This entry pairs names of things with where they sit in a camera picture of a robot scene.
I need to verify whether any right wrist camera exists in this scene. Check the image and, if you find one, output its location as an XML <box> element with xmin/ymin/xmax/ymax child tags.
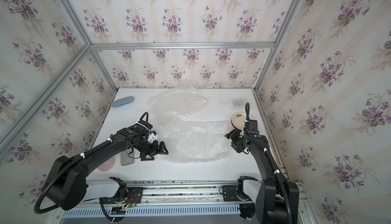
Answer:
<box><xmin>243</xmin><ymin>120</ymin><xmax>259</xmax><ymax>135</ymax></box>

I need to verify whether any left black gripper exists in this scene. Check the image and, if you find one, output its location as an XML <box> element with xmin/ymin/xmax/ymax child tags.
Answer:
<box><xmin>134</xmin><ymin>138</ymin><xmax>170</xmax><ymax>161</ymax></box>

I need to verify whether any grey flat block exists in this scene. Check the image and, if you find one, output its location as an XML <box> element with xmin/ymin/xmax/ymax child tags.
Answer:
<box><xmin>120</xmin><ymin>148</ymin><xmax>135</xmax><ymax>166</ymax></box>

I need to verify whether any cream dinner plate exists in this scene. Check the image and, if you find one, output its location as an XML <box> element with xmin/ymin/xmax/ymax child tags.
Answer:
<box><xmin>231</xmin><ymin>112</ymin><xmax>247</xmax><ymax>130</ymax></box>

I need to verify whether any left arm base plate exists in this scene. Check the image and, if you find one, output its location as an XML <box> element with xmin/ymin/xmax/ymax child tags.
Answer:
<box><xmin>100</xmin><ymin>187</ymin><xmax>144</xmax><ymax>207</ymax></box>

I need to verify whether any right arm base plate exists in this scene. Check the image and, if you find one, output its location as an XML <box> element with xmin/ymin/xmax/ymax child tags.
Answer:
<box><xmin>219</xmin><ymin>185</ymin><xmax>257</xmax><ymax>202</ymax></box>

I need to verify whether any pink pen cup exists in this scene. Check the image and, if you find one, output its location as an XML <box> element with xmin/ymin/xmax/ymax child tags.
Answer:
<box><xmin>97</xmin><ymin>157</ymin><xmax>116</xmax><ymax>172</ymax></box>

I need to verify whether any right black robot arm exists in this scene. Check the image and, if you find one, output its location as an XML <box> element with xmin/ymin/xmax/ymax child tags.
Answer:
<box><xmin>225</xmin><ymin>103</ymin><xmax>299</xmax><ymax>224</ymax></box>

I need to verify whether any aluminium front rail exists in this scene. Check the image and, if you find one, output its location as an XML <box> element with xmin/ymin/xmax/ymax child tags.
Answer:
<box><xmin>53</xmin><ymin>179</ymin><xmax>309</xmax><ymax>208</ymax></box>

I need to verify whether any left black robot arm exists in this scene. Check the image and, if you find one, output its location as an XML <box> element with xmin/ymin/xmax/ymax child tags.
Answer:
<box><xmin>34</xmin><ymin>112</ymin><xmax>169</xmax><ymax>214</ymax></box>

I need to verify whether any white vented panel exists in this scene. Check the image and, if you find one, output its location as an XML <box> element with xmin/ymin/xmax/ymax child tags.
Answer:
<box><xmin>63</xmin><ymin>204</ymin><xmax>241</xmax><ymax>219</ymax></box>

